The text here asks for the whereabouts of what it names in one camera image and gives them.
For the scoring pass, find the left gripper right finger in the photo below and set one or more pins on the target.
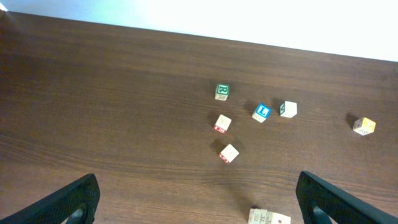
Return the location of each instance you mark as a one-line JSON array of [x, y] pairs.
[[323, 202]]

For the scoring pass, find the green R wooden block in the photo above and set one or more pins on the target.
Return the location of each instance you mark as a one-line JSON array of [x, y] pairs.
[[222, 92]]

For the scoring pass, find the red edged wooden block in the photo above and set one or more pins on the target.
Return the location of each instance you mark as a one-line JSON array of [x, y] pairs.
[[228, 154]]

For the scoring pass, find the red A number wooden block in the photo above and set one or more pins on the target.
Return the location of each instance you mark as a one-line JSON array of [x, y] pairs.
[[277, 218]]

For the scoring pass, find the yellow O wooden block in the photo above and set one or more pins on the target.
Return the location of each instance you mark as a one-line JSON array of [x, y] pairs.
[[364, 126]]

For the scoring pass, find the blue L wooden block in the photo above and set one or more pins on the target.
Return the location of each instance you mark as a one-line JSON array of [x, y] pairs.
[[261, 113]]

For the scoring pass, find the plain number wooden block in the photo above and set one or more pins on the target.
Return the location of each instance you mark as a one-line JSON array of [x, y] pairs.
[[288, 109]]

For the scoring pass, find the red letter wooden block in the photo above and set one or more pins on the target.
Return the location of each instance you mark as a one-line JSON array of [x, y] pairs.
[[222, 124]]

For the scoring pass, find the green edged wooden block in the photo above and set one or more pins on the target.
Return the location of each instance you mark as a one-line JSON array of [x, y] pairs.
[[257, 216]]

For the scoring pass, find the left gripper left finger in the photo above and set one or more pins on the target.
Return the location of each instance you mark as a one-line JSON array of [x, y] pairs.
[[74, 203]]

